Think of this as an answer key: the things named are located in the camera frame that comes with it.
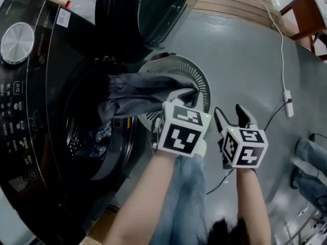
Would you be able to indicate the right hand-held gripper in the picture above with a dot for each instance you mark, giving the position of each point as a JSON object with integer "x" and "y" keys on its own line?
{"x": 245, "y": 149}

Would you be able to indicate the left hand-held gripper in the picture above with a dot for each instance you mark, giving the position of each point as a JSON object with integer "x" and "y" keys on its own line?
{"x": 182, "y": 136}

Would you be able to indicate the grey laundry basket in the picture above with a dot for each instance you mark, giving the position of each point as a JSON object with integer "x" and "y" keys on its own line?
{"x": 199, "y": 73}

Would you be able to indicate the dark grey garment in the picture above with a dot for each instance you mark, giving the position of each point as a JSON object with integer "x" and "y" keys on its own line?
{"x": 143, "y": 93}

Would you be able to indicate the black washing machine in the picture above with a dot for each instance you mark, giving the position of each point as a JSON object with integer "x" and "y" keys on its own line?
{"x": 51, "y": 111}

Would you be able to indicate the person's right forearm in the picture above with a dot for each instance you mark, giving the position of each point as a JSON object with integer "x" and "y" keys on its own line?
{"x": 253, "y": 200}

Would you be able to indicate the person's left forearm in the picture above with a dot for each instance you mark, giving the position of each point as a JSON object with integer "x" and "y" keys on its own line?
{"x": 143, "y": 193}

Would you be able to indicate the round black washing machine door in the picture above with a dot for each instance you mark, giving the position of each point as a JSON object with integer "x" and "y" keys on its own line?
{"x": 143, "y": 11}

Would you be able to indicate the shiny silver metal disc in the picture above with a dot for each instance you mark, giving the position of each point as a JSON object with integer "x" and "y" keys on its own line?
{"x": 18, "y": 43}

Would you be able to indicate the white perforated shoe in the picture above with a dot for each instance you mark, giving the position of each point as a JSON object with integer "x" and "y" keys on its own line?
{"x": 201, "y": 147}

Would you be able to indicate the white power strip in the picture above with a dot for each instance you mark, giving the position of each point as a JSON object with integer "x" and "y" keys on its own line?
{"x": 288, "y": 103}

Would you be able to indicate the person's legs in blue jeans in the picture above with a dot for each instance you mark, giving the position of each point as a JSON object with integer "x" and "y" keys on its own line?
{"x": 184, "y": 200}

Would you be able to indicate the wooden slat platform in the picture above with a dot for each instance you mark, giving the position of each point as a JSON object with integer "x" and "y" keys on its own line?
{"x": 230, "y": 1}

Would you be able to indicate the brown table with white top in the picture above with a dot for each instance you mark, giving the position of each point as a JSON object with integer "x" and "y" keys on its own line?
{"x": 306, "y": 14}

